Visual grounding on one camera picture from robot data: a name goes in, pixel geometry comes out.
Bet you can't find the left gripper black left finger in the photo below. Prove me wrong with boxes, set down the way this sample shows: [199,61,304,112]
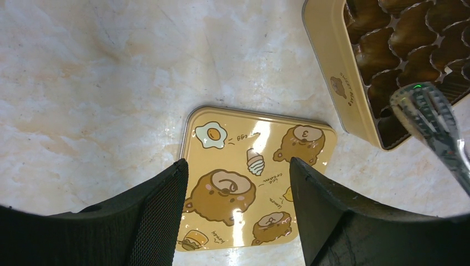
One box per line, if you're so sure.
[1,159,188,265]

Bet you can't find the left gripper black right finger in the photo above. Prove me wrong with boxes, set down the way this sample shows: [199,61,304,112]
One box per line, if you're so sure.
[289,157,469,265]

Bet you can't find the yellow bear tin lid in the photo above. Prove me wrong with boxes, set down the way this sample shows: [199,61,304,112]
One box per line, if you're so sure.
[176,106,337,252]

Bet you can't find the silver metal tongs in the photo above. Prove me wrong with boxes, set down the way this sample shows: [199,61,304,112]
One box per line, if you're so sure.
[390,82,469,194]

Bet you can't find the gold chocolate tin box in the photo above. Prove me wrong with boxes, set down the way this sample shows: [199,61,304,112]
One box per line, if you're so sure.
[302,0,469,150]

